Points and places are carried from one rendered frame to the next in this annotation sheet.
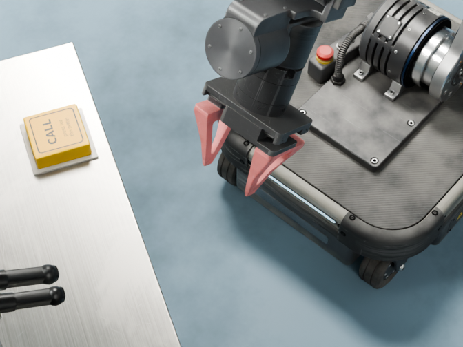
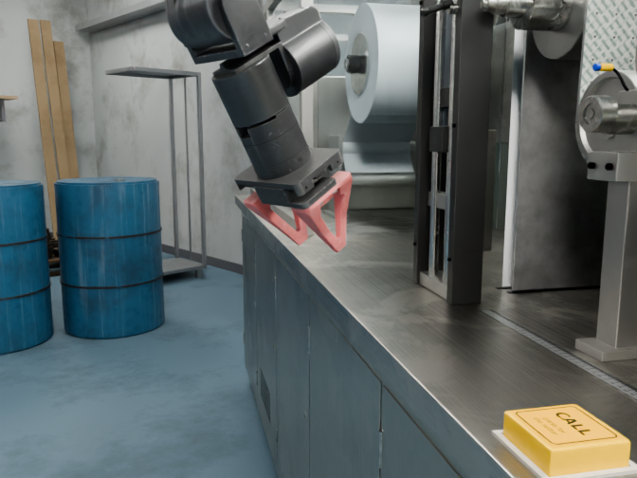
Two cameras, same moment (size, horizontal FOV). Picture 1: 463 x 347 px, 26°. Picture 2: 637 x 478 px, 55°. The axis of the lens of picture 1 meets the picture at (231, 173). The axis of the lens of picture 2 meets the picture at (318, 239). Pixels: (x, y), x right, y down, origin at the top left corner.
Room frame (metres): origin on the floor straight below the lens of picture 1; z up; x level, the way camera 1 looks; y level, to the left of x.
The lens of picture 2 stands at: (1.24, 0.08, 1.15)
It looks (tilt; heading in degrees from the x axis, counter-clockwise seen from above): 9 degrees down; 187
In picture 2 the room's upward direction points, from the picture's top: straight up
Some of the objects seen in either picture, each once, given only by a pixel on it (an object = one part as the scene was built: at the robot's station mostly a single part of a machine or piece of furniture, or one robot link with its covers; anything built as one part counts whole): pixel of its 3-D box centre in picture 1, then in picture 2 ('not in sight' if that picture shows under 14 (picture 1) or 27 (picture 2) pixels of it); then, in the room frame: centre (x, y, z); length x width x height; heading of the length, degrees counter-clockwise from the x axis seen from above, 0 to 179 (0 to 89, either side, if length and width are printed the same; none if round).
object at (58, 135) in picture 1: (57, 135); (563, 437); (0.75, 0.22, 0.91); 0.07 x 0.07 x 0.02; 20
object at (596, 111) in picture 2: not in sight; (597, 114); (0.52, 0.30, 1.18); 0.04 x 0.02 x 0.04; 20
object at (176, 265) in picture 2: not in sight; (156, 177); (-3.55, -1.82, 0.83); 0.62 x 0.50 x 1.67; 139
